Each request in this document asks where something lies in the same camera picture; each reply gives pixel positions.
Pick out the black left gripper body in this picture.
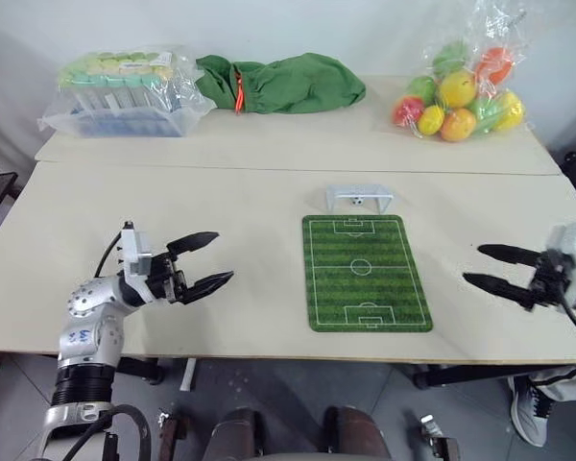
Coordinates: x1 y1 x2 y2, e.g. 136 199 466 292
141 250 189 305

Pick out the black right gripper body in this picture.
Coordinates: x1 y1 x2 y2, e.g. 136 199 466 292
527 249 575 313

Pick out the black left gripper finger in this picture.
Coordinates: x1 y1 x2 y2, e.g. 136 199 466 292
180 270 235 305
166 230 221 257

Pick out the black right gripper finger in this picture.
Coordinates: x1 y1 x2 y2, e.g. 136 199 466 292
477 243 545 268
462 272 535 309

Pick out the green soccer field mat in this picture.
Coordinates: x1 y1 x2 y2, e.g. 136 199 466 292
300 214 435 334

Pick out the small grey soccer goal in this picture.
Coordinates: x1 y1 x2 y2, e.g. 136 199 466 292
324 183 396 215

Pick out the white table leg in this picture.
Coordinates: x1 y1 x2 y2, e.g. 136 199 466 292
179 358 199 394

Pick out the black table leg with caster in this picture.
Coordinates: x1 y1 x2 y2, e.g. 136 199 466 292
116 357 165 386

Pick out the black table foot bar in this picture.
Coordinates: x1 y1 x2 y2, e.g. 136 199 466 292
411 363 525 391

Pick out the grey trouser leg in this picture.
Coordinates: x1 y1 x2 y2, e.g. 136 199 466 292
526 363 576 403

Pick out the white sneaker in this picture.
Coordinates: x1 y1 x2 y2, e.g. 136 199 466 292
507 374 554 449

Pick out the blue test tube rack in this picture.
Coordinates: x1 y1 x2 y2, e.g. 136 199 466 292
68 101 186 138

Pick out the orange toy orange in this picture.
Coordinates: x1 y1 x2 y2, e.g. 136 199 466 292
440 108 478 144

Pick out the bright green toy fruit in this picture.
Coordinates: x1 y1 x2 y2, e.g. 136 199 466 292
467 95 503 134

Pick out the yellow toy fruit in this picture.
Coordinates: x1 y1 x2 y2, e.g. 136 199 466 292
491 90 527 133

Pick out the small yellow toy lemon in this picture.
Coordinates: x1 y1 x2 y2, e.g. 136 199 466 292
417 105 446 137

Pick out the clear plastic bag of tubes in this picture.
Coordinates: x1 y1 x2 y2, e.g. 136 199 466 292
36 44 218 140

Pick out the clear plastic bag of fruit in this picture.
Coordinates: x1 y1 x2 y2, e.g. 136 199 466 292
390 0 530 144

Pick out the large yellow-orange toy fruit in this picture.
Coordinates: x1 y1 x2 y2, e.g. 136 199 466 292
437 69 478 109

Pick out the red toy fruit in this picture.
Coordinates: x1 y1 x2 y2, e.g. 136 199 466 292
393 95 426 128

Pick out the light green toy apple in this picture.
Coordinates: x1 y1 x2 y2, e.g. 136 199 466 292
406 75 439 105

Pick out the red-orange toy fruit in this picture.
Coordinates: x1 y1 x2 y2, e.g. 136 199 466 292
474 46 516 85

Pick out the dark rounded shape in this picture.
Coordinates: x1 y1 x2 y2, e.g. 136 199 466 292
323 404 391 461

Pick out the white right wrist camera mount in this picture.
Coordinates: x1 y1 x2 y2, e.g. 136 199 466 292
543 221 576 309

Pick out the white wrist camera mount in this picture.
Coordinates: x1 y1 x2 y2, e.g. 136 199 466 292
543 221 576 309
117 220 154 278

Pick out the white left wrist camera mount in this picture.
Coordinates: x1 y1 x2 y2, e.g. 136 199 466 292
117 220 154 278

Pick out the thin black left wrist cable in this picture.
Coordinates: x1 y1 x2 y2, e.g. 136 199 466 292
93 230 124 279

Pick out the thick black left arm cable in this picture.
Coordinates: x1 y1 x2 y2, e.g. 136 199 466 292
79 403 154 461

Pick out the orange drawstring cord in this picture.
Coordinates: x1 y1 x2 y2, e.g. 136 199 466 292
232 71 247 115

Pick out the small metal bracket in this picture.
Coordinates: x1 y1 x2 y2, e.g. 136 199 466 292
419 414 464 461
156 409 194 461

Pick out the green cloth drawstring bag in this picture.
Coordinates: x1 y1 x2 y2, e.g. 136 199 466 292
195 51 368 116

